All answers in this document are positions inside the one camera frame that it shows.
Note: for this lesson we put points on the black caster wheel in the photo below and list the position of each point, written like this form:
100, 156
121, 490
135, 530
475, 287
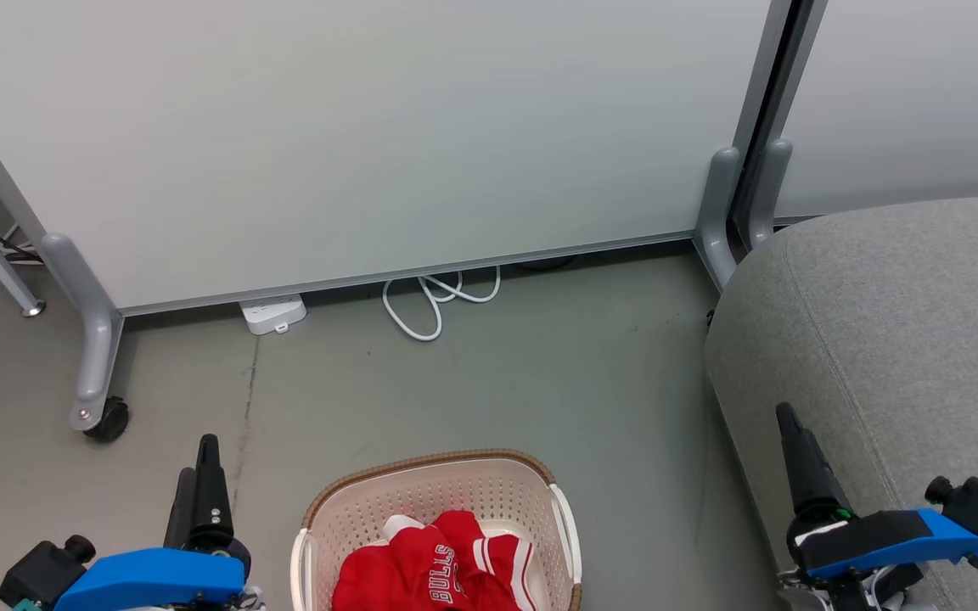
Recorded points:
109, 420

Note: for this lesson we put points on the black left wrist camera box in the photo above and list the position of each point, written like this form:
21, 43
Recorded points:
39, 573

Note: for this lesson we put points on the white power strip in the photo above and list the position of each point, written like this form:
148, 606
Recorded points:
272, 312

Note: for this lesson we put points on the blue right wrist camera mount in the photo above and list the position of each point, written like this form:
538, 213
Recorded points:
922, 533

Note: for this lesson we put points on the cream perforated laundry basket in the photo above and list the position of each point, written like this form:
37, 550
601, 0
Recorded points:
455, 484

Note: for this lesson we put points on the grey fabric sofa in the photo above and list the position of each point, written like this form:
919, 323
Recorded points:
879, 322

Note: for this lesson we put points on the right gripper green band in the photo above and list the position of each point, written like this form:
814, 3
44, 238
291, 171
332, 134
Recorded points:
829, 514

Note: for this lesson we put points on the red Bulls print garment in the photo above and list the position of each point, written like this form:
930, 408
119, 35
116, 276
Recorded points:
404, 568

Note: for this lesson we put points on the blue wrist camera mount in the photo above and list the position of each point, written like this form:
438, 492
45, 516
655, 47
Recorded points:
149, 577
922, 533

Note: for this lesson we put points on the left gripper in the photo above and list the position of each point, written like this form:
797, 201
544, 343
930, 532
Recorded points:
243, 553

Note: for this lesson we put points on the large white partition panel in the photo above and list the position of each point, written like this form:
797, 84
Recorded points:
370, 127

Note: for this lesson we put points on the narrow white partition panel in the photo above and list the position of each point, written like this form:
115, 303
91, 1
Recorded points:
922, 102

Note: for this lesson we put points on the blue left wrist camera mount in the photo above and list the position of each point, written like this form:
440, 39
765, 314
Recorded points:
149, 577

